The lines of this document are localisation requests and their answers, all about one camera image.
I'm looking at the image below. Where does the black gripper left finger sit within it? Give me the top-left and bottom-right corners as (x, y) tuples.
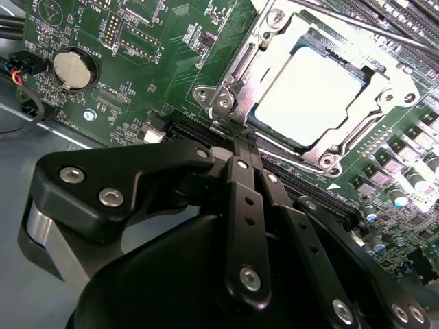
(17, 125), (274, 313)

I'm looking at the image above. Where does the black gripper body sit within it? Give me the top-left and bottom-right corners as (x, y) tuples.
(64, 214), (332, 329)

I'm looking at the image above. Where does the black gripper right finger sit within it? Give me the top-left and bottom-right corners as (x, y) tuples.
(247, 134), (434, 329)

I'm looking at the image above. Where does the metal locking lever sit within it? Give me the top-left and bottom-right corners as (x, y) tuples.
(209, 121), (330, 174)
(301, 8), (439, 56)

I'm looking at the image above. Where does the silver CPU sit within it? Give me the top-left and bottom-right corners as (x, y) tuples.
(245, 37), (373, 154)

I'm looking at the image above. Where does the metal socket cover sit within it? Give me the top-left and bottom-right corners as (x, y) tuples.
(207, 6), (419, 178)

